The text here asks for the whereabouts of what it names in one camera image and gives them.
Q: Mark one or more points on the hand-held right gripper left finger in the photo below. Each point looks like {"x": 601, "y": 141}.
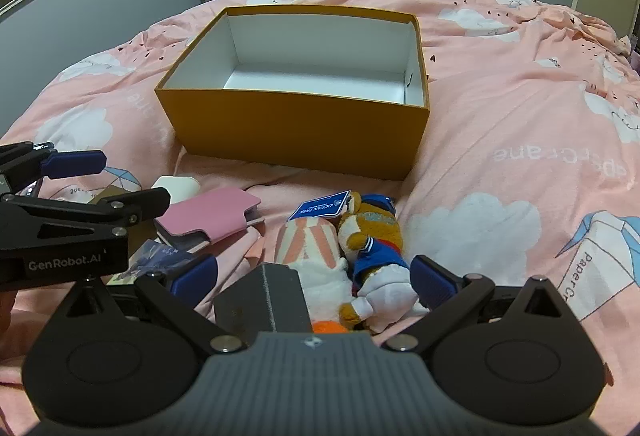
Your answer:
{"x": 192, "y": 277}

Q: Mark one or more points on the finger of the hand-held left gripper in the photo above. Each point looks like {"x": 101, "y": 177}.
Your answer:
{"x": 142, "y": 203}
{"x": 75, "y": 163}

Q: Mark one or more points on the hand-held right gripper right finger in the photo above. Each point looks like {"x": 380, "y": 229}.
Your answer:
{"x": 429, "y": 281}

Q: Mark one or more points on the dark grey box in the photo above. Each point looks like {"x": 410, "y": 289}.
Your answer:
{"x": 260, "y": 298}

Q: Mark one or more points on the yellow cardboard box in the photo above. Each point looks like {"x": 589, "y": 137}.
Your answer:
{"x": 310, "y": 130}

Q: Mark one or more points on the gold flat box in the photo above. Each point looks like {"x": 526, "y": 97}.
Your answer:
{"x": 107, "y": 194}

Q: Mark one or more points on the white rounded case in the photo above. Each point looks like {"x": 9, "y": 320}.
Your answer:
{"x": 176, "y": 187}

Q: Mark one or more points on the blue plastic packet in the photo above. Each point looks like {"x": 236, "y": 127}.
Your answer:
{"x": 157, "y": 261}

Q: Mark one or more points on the pink leather wallet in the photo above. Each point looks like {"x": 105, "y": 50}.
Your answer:
{"x": 207, "y": 216}

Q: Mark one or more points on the orange plush toy blue outfit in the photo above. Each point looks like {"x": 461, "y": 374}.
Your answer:
{"x": 372, "y": 246}

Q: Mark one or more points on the white and pink plush rabbit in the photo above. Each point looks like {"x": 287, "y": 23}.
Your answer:
{"x": 310, "y": 251}

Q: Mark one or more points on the blue paper tag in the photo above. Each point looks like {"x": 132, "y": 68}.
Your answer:
{"x": 320, "y": 207}

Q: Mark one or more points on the pink printed blanket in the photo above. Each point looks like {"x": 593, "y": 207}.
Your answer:
{"x": 510, "y": 125}

